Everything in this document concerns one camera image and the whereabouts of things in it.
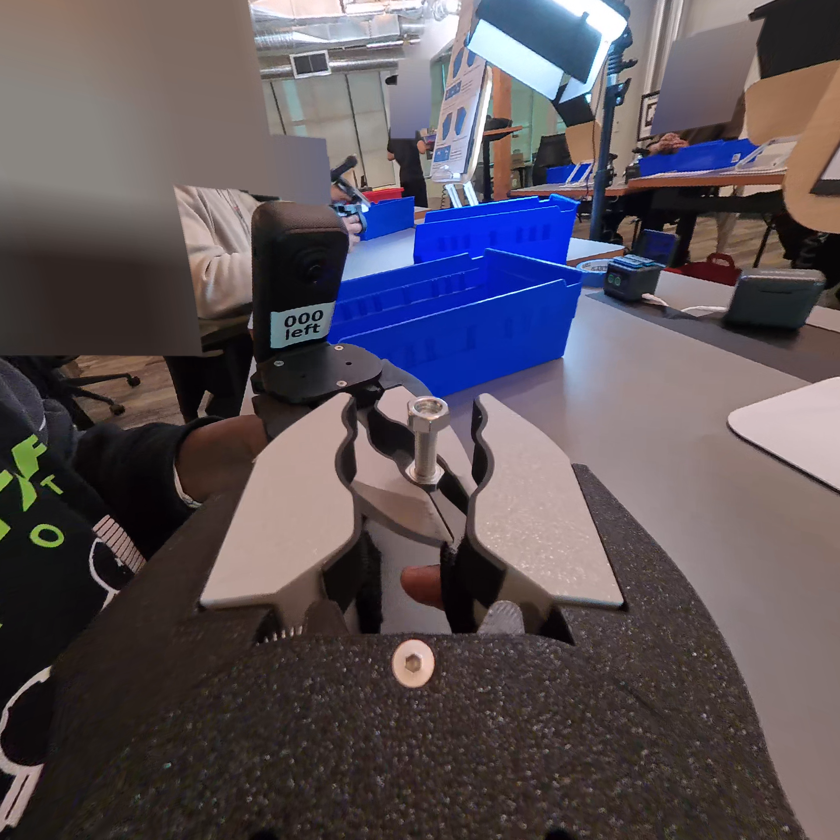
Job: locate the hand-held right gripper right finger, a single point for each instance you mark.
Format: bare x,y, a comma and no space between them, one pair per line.
538,525

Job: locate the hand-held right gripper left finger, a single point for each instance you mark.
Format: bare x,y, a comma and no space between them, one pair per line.
289,512

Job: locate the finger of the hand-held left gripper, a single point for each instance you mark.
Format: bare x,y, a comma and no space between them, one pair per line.
456,453
394,505

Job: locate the long steel hex bolt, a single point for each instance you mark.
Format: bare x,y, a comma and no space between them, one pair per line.
423,449

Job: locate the steel hex nut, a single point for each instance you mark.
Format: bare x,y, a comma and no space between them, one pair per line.
426,413

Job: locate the person's left forearm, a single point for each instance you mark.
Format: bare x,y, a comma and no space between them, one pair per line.
131,466

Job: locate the person's right hand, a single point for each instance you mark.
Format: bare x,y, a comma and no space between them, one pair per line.
423,584

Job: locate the person's left hand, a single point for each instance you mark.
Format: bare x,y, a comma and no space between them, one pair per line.
223,453

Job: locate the blue plastic bin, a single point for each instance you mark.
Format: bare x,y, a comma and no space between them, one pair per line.
499,236
390,220
472,341

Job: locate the black office chair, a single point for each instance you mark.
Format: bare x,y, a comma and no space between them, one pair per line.
210,374

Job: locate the red plastic bin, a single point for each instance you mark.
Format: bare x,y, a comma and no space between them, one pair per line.
387,193

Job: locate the blue tape roll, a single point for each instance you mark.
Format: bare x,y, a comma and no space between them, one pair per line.
590,274

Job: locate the black battery charger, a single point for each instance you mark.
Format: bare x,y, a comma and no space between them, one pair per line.
633,281

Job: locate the instruction sheet on stand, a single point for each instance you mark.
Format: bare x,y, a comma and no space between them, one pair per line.
463,98

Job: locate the person's printed black shirt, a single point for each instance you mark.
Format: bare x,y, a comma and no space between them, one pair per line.
39,525

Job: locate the white display stand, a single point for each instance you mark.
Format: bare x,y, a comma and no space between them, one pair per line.
794,433

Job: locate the red bag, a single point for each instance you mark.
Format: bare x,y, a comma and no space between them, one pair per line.
712,272

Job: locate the dark grey case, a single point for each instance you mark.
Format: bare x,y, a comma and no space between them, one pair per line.
774,298

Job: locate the wood-top desk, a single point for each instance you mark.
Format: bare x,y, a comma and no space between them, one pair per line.
656,184

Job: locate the studio light panel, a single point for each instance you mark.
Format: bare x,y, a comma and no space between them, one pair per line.
538,46

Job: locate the row of small blue bins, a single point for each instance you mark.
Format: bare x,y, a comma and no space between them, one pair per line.
695,157

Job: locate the printed marker sign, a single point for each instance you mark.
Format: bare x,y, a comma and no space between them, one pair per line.
649,115

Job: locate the wooden display board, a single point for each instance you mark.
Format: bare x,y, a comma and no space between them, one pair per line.
814,177

